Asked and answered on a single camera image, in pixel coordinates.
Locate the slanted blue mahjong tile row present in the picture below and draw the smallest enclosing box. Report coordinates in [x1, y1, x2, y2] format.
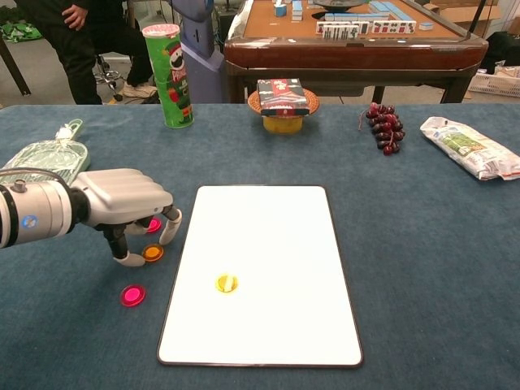
[368, 0, 407, 21]

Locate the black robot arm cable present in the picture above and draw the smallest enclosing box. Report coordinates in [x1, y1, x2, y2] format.
[0, 167, 72, 190]

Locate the standing person in black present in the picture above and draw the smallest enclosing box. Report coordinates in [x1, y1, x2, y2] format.
[14, 0, 103, 106]

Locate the white green snack bag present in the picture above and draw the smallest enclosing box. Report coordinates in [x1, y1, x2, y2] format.
[419, 116, 520, 181]

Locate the yellow plastic cup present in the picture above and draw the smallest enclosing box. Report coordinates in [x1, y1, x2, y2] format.
[262, 115, 304, 136]

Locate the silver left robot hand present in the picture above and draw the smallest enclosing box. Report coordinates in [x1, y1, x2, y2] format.
[68, 168, 183, 268]

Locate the green dustpan in plastic bag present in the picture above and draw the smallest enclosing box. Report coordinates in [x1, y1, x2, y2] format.
[0, 118, 92, 188]

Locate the blue-backed mahjong tile row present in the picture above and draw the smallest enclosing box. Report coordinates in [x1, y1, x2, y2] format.
[324, 11, 391, 23]

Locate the dark red grape bunch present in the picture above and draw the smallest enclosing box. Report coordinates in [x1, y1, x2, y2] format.
[357, 102, 406, 157]

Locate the black tripod stand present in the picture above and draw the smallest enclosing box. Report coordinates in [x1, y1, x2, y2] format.
[462, 0, 488, 41]

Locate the green Pringles can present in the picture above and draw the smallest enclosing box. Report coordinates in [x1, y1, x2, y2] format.
[141, 23, 196, 130]

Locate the dark wooden table leg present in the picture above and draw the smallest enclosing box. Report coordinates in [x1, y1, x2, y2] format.
[0, 38, 32, 97]

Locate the face-up mahjong tile row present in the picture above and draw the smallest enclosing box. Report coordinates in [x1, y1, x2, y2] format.
[316, 19, 417, 41]

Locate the orange round chip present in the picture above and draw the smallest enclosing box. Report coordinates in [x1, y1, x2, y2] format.
[141, 243, 165, 263]
[214, 273, 240, 294]

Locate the dark round bowl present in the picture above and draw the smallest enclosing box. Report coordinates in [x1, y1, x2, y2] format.
[312, 0, 366, 11]

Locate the brown cardboard box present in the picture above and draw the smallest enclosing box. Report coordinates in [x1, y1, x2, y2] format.
[430, 0, 503, 21]

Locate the black chrome swivel stool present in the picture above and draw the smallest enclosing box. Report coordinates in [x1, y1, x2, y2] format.
[93, 54, 125, 102]

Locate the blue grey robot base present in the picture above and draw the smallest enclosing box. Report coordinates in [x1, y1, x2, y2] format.
[169, 0, 225, 104]

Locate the brown mahjong table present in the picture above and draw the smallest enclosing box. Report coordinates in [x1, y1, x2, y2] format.
[223, 0, 490, 105]

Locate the white plastic crate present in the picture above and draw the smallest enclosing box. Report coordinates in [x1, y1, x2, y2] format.
[469, 68, 520, 93]

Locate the white rectangular board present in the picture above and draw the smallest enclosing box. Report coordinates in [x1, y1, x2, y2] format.
[156, 185, 365, 370]

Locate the dark printed carton box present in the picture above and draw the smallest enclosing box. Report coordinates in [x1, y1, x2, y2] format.
[256, 77, 311, 118]

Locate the seated person in black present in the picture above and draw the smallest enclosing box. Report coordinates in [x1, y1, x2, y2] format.
[87, 0, 158, 98]

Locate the black bag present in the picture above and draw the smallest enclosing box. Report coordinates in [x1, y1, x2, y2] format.
[483, 31, 520, 76]

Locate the brown woven basket plate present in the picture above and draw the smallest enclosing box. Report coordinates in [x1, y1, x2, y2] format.
[247, 89, 321, 119]

